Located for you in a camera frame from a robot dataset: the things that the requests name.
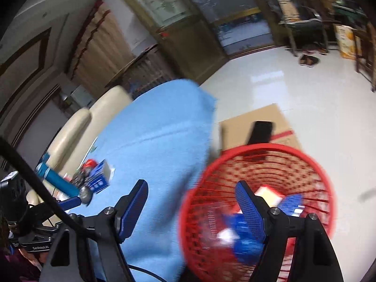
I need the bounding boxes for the person's left forearm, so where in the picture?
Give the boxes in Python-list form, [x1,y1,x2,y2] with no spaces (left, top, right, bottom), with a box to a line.
[0,241,39,282]

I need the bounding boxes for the open wooden glass door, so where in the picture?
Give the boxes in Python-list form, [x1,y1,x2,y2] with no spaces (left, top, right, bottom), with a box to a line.
[113,0,228,78]

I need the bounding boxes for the metal frame chair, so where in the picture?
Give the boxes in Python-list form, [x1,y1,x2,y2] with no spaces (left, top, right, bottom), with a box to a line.
[278,4,329,56]

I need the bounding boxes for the teal water bottle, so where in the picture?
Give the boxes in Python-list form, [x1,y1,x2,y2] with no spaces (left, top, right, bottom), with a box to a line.
[35,153,81,197]

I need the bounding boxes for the blue tablecloth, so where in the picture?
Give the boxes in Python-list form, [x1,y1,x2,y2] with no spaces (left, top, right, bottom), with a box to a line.
[48,79,219,282]

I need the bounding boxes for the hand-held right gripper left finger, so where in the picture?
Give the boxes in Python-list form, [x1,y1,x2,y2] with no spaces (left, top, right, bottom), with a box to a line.
[39,179,149,282]

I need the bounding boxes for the brown cardboard box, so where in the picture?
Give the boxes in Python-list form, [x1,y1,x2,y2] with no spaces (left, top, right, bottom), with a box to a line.
[219,103,303,153]

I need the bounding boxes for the black phone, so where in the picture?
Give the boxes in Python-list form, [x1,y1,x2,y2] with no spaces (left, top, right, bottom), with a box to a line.
[247,121,273,145]

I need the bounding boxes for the brown wrapper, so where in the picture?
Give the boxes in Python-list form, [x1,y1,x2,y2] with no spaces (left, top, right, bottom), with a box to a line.
[72,169,91,187]

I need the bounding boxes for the orange printed cardboard box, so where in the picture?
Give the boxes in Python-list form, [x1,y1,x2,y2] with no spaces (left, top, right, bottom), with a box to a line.
[335,25,363,60]

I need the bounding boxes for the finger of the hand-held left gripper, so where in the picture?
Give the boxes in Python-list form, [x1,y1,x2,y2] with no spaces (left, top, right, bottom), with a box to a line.
[57,195,86,212]

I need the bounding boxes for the cream leather sofa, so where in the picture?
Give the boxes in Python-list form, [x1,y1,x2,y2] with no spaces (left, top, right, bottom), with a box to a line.
[25,85,133,209]

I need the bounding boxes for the red plastic mesh basket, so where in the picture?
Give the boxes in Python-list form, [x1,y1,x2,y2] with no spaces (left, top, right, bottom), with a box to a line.
[178,143,337,282]

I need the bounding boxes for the wooden baby crib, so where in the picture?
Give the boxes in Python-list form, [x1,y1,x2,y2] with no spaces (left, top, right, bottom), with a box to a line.
[122,54,174,100]

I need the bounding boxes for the black cable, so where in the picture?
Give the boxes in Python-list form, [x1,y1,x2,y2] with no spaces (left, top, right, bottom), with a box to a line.
[0,137,165,282]

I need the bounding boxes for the dark wooden chair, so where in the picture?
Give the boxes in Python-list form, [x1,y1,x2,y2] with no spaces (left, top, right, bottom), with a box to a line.
[354,23,376,91]

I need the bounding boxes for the beige curtain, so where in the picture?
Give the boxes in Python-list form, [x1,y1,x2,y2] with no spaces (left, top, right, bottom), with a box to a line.
[66,3,136,80]

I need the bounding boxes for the white standing air conditioner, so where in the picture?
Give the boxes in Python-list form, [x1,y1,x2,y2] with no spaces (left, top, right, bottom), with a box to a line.
[70,85,94,108]

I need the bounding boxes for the blue plastic bag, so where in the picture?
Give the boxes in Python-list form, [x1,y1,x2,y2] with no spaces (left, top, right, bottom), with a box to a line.
[219,211,265,266]

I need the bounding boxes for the striped towel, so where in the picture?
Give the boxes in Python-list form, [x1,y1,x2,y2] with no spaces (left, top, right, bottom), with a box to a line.
[273,0,300,24]

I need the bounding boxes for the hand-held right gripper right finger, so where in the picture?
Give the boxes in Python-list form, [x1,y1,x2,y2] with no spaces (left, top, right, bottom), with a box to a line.
[236,181,344,282]

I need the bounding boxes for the grey wrapper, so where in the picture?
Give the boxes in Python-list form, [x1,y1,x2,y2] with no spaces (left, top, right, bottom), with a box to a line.
[77,186,94,205]

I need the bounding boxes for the blue striped box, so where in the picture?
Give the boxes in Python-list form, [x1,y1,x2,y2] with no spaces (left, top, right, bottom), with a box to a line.
[90,159,115,193]

